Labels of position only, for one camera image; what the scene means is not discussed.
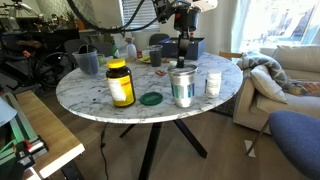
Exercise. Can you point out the white small jar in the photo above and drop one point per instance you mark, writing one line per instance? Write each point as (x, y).
(131, 49)

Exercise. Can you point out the cream sofa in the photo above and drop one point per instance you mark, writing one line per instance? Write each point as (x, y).
(302, 66)

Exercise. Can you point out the patterned throw pillow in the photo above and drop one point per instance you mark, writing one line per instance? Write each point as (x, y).
(267, 75)

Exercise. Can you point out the small red packet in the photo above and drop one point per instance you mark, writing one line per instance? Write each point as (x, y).
(160, 73)

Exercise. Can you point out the black table base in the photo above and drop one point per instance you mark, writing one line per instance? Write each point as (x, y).
(174, 150)

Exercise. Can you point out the yellow plate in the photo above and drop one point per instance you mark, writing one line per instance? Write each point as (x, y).
(145, 59)

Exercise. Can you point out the blue chair behind table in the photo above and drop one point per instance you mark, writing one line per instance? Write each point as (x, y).
(298, 137)

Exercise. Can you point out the navy blue open box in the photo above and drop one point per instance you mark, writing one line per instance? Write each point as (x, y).
(194, 51)

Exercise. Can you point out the grey chair left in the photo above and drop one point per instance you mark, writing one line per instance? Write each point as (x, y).
(72, 46)

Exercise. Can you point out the beige curtain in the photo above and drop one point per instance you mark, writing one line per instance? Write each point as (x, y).
(223, 27)

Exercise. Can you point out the green glass bottle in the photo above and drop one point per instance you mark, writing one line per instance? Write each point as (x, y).
(115, 50)

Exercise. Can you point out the silver metal cup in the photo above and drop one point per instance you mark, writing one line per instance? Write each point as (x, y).
(183, 84)

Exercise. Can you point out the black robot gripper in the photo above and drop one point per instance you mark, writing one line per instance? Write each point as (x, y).
(186, 19)

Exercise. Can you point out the clear measuring cup black scoop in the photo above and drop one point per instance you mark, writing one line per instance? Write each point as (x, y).
(86, 58)

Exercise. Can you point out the amber vitamin bottle yellow lid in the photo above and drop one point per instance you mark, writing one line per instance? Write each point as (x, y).
(120, 83)

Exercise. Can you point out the green round lid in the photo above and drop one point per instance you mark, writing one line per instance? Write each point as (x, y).
(151, 98)

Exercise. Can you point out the wooden workbench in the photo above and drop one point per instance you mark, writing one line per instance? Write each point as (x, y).
(63, 145)

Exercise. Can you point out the clear cup dark liquid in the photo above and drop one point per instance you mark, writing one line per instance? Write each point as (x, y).
(155, 53)

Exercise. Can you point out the white pill bottle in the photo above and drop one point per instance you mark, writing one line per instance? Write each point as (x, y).
(213, 83)

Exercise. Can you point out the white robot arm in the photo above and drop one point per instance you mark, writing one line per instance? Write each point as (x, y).
(164, 9)

